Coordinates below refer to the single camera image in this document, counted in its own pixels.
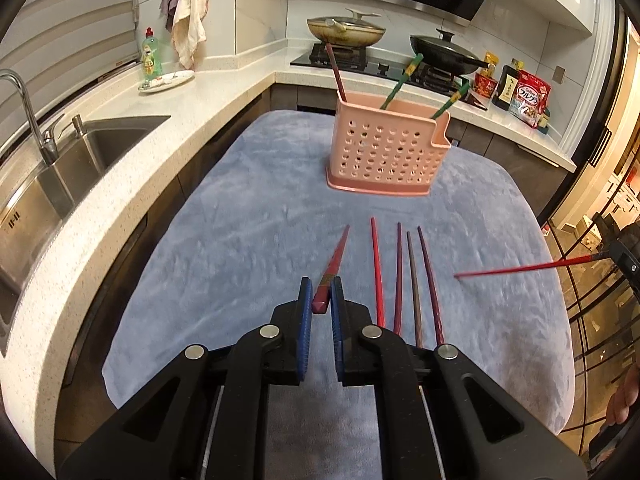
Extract white speckled kitchen counter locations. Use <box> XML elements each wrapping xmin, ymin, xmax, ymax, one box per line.
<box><xmin>0</xmin><ymin>52</ymin><xmax>576</xmax><ymax>476</ymax></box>

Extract black gas stove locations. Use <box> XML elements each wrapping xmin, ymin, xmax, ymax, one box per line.
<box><xmin>290</xmin><ymin>41</ymin><xmax>488</xmax><ymax>112</ymax></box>

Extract red white cereal bag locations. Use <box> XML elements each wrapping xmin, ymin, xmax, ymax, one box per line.
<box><xmin>510</xmin><ymin>70</ymin><xmax>552</xmax><ymax>128</ymax></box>

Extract glass lid black knob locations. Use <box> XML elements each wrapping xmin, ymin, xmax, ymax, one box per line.
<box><xmin>411</xmin><ymin>28</ymin><xmax>476</xmax><ymax>58</ymax></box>

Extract green dish soap bottle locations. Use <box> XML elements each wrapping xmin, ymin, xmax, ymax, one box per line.
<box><xmin>141</xmin><ymin>27</ymin><xmax>160</xmax><ymax>86</ymax></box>

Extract black vertical door handle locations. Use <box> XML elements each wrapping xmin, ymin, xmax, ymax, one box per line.
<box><xmin>590</xmin><ymin>129</ymin><xmax>612</xmax><ymax>167</ymax></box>

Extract red snack package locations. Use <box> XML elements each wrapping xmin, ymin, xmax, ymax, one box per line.
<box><xmin>473</xmin><ymin>71</ymin><xmax>497</xmax><ymax>101</ymax></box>

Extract person's right hand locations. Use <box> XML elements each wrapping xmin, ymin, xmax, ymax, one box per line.
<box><xmin>606</xmin><ymin>372</ymin><xmax>640</xmax><ymax>427</ymax></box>

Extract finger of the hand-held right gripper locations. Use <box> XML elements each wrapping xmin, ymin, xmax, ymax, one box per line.
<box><xmin>606</xmin><ymin>225</ymin><xmax>640</xmax><ymax>306</ymax></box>

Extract brown chopstick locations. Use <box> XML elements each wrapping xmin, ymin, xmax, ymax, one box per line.
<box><xmin>406</xmin><ymin>230</ymin><xmax>425</xmax><ymax>349</ymax></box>

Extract white hanging towel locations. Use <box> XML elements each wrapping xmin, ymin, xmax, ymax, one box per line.
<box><xmin>171</xmin><ymin>0</ymin><xmax>208</xmax><ymax>71</ymax></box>

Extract black wok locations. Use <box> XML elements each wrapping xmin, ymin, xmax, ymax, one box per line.
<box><xmin>409</xmin><ymin>35</ymin><xmax>490</xmax><ymax>76</ymax></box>

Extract grey-blue plush cloth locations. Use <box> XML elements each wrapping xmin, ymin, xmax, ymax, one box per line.
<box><xmin>101</xmin><ymin>108</ymin><xmax>575</xmax><ymax>480</ymax></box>

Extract beige frying pan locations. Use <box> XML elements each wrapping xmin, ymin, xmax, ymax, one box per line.
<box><xmin>306</xmin><ymin>17</ymin><xmax>387</xmax><ymax>48</ymax></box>

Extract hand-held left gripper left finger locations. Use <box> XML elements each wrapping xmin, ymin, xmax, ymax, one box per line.
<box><xmin>57</xmin><ymin>276</ymin><xmax>314</xmax><ymax>480</ymax></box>

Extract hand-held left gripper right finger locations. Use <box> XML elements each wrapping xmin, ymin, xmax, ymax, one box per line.
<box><xmin>330</xmin><ymin>276</ymin><xmax>588</xmax><ymax>480</ymax></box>

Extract glass lid beige knob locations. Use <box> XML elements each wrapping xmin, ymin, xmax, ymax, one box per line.
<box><xmin>307</xmin><ymin>7</ymin><xmax>386</xmax><ymax>31</ymax></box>

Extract stainless steel sink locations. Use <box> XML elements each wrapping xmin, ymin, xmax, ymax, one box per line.
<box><xmin>0</xmin><ymin>115</ymin><xmax>172</xmax><ymax>356</ymax></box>

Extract white plate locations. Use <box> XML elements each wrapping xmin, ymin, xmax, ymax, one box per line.
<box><xmin>138</xmin><ymin>70</ymin><xmax>196</xmax><ymax>95</ymax></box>

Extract pink perforated utensil holder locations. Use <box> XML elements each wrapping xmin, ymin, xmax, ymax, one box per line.
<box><xmin>325</xmin><ymin>91</ymin><xmax>452</xmax><ymax>199</ymax></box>

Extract dark soy sauce bottle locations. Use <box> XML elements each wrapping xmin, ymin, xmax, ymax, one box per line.
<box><xmin>492</xmin><ymin>65</ymin><xmax>522</xmax><ymax>111</ymax></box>

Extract dark red chopstick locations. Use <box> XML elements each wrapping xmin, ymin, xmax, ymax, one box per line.
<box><xmin>416</xmin><ymin>225</ymin><xmax>446</xmax><ymax>347</ymax></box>
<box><xmin>311</xmin><ymin>225</ymin><xmax>351</xmax><ymax>316</ymax></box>
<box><xmin>392</xmin><ymin>221</ymin><xmax>404</xmax><ymax>337</ymax></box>
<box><xmin>324</xmin><ymin>44</ymin><xmax>348</xmax><ymax>104</ymax></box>

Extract green chopstick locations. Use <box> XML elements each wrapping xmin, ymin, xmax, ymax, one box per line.
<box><xmin>431</xmin><ymin>83</ymin><xmax>471</xmax><ymax>121</ymax></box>
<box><xmin>379</xmin><ymin>53</ymin><xmax>425</xmax><ymax>111</ymax></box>

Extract white window blinds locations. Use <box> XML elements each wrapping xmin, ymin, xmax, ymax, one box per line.
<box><xmin>0</xmin><ymin>0</ymin><xmax>141</xmax><ymax>156</ymax></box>

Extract chrome faucet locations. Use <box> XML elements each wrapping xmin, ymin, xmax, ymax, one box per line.
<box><xmin>0</xmin><ymin>71</ymin><xmax>67</xmax><ymax>167</ymax></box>

